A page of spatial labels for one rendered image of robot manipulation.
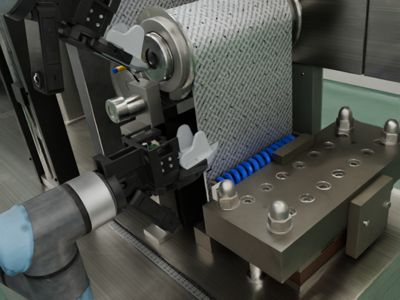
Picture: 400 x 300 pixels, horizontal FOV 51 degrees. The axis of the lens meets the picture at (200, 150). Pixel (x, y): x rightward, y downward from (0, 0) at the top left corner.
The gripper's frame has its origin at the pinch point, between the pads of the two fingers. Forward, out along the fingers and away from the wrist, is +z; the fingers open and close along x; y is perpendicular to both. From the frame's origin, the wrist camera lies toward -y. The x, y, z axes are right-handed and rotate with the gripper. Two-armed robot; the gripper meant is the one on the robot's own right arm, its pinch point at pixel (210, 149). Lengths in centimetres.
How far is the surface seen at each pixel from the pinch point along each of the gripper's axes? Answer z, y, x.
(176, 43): -3.2, 18.6, 0.9
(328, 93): 248, -109, 139
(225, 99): 4.3, 7.5, -0.2
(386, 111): 242, -109, 86
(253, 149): 10.0, -4.5, -0.3
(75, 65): -1.8, 8.1, 41.2
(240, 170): 3.9, -5.1, -2.8
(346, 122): 28.4, -4.4, -7.9
